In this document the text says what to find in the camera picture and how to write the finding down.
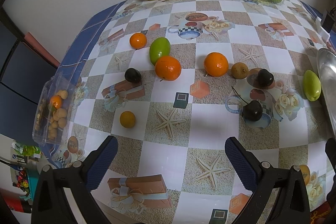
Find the small orange mandarin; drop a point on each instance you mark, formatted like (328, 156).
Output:
(138, 41)

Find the yellow longan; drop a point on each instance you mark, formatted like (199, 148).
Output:
(127, 119)

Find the black charger on white dock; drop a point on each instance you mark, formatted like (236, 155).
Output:
(325, 24)

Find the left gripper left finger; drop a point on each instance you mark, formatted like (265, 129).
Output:
(50, 204)

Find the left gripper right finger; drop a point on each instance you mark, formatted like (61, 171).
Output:
(291, 204)

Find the dark cherry with stem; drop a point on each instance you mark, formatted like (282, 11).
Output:
(251, 111)

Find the checkered patterned tablecloth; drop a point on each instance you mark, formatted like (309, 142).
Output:
(171, 166)

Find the silver metal bowl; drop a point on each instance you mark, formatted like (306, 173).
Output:
(327, 75)

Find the brown longan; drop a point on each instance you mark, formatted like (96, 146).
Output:
(239, 71)

